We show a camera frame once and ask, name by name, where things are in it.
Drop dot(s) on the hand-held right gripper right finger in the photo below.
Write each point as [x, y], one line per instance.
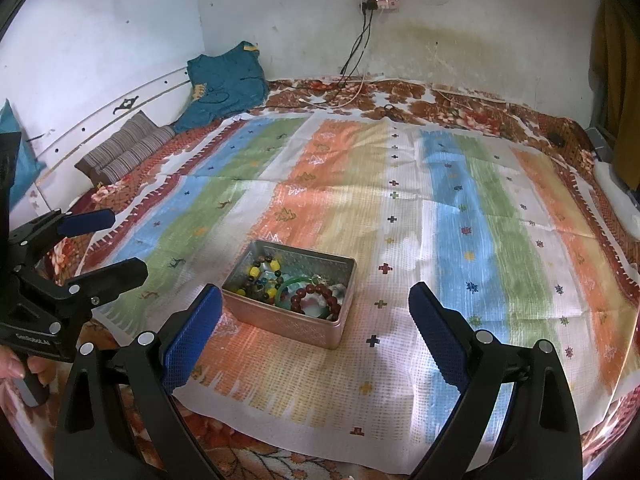
[440, 330]

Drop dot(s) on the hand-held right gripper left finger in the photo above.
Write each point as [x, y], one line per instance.
[195, 340]

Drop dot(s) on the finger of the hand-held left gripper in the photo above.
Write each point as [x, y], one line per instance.
[115, 277]
[85, 222]

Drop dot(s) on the metal tin box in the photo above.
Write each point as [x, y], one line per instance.
[300, 330]

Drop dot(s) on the green jade bangle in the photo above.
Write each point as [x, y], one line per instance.
[287, 282]

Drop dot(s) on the person's left hand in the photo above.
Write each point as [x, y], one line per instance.
[10, 365]

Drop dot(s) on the striped brown cushion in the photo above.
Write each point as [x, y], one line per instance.
[125, 145]

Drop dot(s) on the teal pillow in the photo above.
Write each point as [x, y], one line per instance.
[22, 160]

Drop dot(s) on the striped printed cloth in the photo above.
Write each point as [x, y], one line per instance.
[475, 210]

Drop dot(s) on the teal garment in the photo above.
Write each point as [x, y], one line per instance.
[225, 80]

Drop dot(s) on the brown floral blanket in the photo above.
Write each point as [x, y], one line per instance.
[450, 105]

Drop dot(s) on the grey box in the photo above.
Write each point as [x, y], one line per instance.
[596, 142]

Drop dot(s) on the yellow curtain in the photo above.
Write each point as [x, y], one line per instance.
[617, 85]

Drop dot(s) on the pink power strip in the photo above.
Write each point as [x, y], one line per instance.
[385, 1]

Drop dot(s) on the black wall bracket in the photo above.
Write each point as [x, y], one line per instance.
[125, 105]

